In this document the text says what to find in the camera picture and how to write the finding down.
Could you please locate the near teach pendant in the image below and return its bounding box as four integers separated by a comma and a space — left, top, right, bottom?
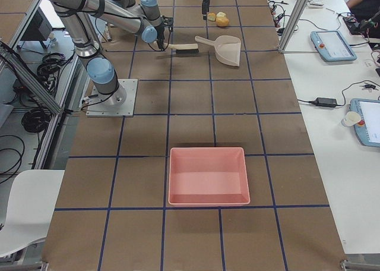
350, 98, 379, 147

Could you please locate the white plastic dustpan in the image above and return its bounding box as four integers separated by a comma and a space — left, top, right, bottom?
195, 35, 241, 67

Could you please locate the small orange bread piece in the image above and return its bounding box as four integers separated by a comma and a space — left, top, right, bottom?
207, 12, 216, 22

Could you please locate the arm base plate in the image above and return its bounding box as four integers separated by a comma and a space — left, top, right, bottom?
85, 79, 138, 117

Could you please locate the black power adapter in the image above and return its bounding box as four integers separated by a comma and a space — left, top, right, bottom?
308, 97, 338, 108

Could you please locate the teach pendant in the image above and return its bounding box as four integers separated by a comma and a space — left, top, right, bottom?
350, 98, 379, 147
310, 30, 357, 62

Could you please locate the pink plastic bin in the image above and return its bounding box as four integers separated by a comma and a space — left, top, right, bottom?
168, 147, 251, 207

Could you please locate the round brown bread roll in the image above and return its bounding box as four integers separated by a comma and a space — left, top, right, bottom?
216, 16, 230, 27

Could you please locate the white chair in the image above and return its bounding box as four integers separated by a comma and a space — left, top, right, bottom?
1, 169, 65, 257

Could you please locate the paper cup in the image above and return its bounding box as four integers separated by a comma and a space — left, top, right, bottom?
341, 111, 362, 127

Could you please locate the aluminium frame post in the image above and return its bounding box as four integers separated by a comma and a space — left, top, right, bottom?
278, 0, 308, 53

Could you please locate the white hand brush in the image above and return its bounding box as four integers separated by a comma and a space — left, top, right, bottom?
163, 43, 199, 54

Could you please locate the far teach pendant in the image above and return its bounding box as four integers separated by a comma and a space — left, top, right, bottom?
310, 30, 357, 62

